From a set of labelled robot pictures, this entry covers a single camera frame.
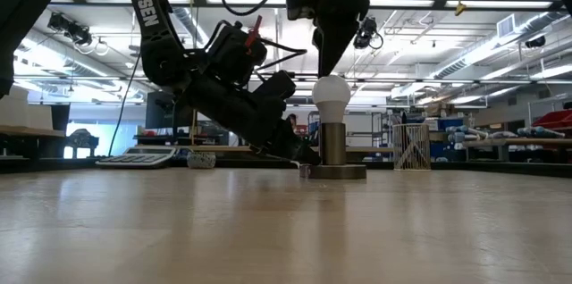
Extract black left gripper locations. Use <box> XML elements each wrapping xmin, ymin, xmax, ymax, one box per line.
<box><xmin>176</xmin><ymin>69</ymin><xmax>322</xmax><ymax>166</ymax></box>

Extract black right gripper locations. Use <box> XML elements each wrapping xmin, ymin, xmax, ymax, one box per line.
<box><xmin>312</xmin><ymin>0</ymin><xmax>372</xmax><ymax>78</ymax></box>

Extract metal lamp socket base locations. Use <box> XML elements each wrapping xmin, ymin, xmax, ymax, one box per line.
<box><xmin>299</xmin><ymin>121</ymin><xmax>367</xmax><ymax>181</ymax></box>

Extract white lightbulb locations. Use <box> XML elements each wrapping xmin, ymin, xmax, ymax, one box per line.
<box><xmin>311</xmin><ymin>74</ymin><xmax>352</xmax><ymax>124</ymax></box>

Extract black computer monitor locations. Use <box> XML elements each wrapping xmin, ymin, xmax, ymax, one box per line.
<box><xmin>145</xmin><ymin>91</ymin><xmax>198</xmax><ymax>131</ymax></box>

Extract grey desk calculator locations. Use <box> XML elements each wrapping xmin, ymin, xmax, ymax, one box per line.
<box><xmin>95</xmin><ymin>145</ymin><xmax>178</xmax><ymax>170</ymax></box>

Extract dark bag on bench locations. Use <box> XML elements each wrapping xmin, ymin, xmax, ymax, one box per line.
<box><xmin>66</xmin><ymin>128</ymin><xmax>100</xmax><ymax>159</ymax></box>

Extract black ceiling device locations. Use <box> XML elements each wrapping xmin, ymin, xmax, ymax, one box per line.
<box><xmin>46</xmin><ymin>11</ymin><xmax>94</xmax><ymax>47</ymax></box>

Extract wooden workbench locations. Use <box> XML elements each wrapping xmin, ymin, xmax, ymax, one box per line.
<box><xmin>0</xmin><ymin>124</ymin><xmax>67</xmax><ymax>160</ymax></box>

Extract white cardboard boxes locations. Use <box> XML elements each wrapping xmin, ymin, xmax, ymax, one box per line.
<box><xmin>0</xmin><ymin>87</ymin><xmax>54</xmax><ymax>129</ymax></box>

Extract black left camera cable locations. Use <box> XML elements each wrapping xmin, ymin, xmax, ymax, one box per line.
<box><xmin>254</xmin><ymin>36</ymin><xmax>309</xmax><ymax>71</ymax></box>

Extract black camera with cable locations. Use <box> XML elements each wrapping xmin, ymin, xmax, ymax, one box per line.
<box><xmin>352</xmin><ymin>15</ymin><xmax>384</xmax><ymax>51</ymax></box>

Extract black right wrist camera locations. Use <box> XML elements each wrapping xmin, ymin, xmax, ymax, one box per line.
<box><xmin>284</xmin><ymin>0</ymin><xmax>316</xmax><ymax>21</ymax></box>

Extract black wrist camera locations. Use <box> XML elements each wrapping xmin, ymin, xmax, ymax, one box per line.
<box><xmin>284</xmin><ymin>0</ymin><xmax>316</xmax><ymax>21</ymax></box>
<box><xmin>203</xmin><ymin>18</ymin><xmax>269</xmax><ymax>88</ymax></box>

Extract red cable tie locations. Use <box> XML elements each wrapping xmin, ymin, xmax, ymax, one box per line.
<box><xmin>243</xmin><ymin>14</ymin><xmax>264</xmax><ymax>51</ymax></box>

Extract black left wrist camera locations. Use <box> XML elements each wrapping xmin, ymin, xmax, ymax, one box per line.
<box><xmin>203</xmin><ymin>18</ymin><xmax>269</xmax><ymax>88</ymax></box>

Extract thin black hanging cable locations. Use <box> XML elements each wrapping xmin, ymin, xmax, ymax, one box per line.
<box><xmin>108</xmin><ymin>54</ymin><xmax>142</xmax><ymax>159</ymax></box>

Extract black aluminium table frame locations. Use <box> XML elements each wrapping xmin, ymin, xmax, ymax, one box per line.
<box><xmin>0</xmin><ymin>155</ymin><xmax>572</xmax><ymax>179</ymax></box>

